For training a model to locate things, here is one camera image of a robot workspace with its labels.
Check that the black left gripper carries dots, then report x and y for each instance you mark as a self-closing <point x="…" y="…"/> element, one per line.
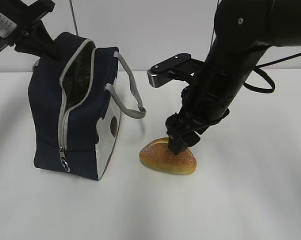
<point x="21" y="27"/>

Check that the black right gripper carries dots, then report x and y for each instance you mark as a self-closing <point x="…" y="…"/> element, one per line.
<point x="203" y="105"/>

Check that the brown bread roll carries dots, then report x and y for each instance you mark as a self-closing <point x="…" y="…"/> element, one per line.
<point x="157" y="156"/>

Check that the navy blue lunch bag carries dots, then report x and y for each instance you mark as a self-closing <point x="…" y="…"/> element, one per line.
<point x="77" y="104"/>

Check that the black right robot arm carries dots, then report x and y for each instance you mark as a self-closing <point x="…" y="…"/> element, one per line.
<point x="245" y="30"/>

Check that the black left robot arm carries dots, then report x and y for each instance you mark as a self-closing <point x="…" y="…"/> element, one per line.
<point x="21" y="27"/>

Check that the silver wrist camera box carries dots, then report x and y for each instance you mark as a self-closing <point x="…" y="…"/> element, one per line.
<point x="180" y="67"/>

